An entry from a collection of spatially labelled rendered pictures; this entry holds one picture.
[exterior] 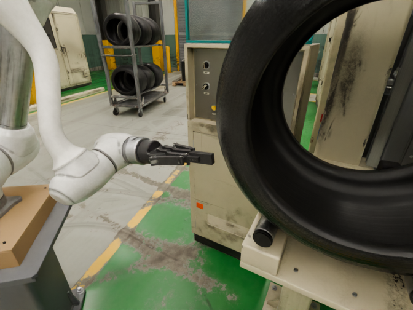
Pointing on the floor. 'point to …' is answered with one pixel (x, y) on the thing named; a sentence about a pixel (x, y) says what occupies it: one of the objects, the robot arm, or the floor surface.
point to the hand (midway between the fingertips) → (201, 157)
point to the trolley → (128, 37)
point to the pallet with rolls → (181, 75)
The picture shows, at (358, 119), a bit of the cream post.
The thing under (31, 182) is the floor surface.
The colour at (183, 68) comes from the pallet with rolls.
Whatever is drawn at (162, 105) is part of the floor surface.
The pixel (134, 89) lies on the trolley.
